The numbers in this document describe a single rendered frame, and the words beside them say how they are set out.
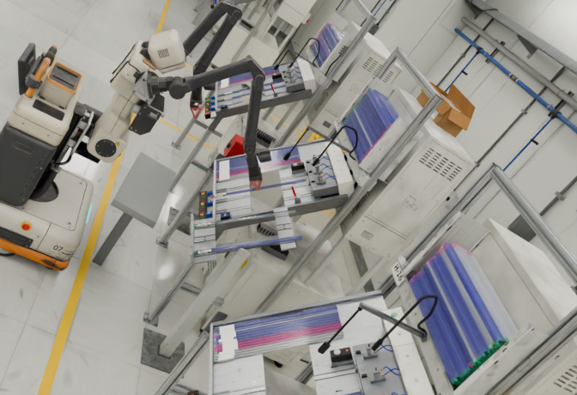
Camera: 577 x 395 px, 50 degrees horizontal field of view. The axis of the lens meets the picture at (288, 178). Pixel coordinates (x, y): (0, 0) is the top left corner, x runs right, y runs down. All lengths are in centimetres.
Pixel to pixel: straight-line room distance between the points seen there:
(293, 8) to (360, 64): 328
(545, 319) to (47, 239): 234
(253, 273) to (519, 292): 162
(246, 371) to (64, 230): 138
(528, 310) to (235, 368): 106
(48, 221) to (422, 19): 423
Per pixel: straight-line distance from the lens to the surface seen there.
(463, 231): 238
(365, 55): 445
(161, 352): 342
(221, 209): 331
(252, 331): 252
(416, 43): 638
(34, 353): 312
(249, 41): 771
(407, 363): 221
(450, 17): 642
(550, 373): 207
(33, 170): 317
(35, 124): 305
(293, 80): 452
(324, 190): 319
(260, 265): 337
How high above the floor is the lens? 224
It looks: 21 degrees down
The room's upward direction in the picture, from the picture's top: 38 degrees clockwise
